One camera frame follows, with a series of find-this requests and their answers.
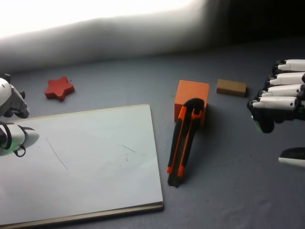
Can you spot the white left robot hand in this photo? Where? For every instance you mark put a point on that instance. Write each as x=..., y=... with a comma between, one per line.
x=21, y=136

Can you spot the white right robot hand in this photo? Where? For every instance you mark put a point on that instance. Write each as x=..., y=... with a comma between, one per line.
x=283, y=90

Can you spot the orange black utility knife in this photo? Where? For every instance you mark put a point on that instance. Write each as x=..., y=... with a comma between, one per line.
x=184, y=133

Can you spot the brown rectangular block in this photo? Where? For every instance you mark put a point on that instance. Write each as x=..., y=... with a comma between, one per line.
x=231, y=87

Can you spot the red star block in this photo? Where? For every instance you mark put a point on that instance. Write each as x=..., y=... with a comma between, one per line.
x=59, y=89

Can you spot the white paper pad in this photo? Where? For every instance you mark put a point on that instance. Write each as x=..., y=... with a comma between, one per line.
x=95, y=155

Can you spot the orange cube block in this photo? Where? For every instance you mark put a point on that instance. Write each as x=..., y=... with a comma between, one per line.
x=193, y=89

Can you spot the grey table cloth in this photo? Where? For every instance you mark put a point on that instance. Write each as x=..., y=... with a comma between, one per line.
x=226, y=179

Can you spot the white backdrop sheet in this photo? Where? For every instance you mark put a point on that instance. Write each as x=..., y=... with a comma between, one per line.
x=95, y=35

